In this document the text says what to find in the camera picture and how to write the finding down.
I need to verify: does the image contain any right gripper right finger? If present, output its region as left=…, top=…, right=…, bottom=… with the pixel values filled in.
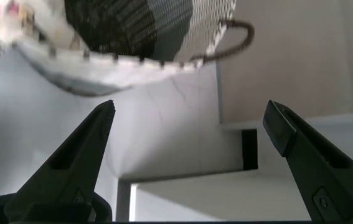
left=262, top=99, right=353, bottom=222

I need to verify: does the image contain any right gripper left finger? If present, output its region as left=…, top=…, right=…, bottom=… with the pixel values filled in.
left=4, top=99, right=116, bottom=222

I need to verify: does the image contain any white laundry basket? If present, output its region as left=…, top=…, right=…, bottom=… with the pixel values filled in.
left=7, top=0, right=255, bottom=98

